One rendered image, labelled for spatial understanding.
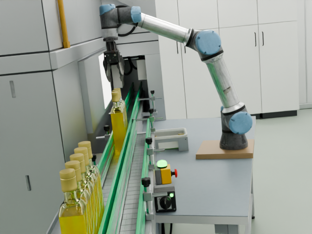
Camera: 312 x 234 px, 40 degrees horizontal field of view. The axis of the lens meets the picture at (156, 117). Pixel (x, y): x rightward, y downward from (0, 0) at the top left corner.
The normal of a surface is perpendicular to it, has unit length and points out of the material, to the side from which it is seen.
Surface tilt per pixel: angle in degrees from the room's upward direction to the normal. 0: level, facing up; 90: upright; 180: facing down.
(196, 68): 90
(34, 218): 90
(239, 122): 95
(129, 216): 0
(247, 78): 90
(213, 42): 81
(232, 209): 0
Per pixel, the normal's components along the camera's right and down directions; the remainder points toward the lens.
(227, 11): 0.00, 0.22
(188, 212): -0.10, -0.97
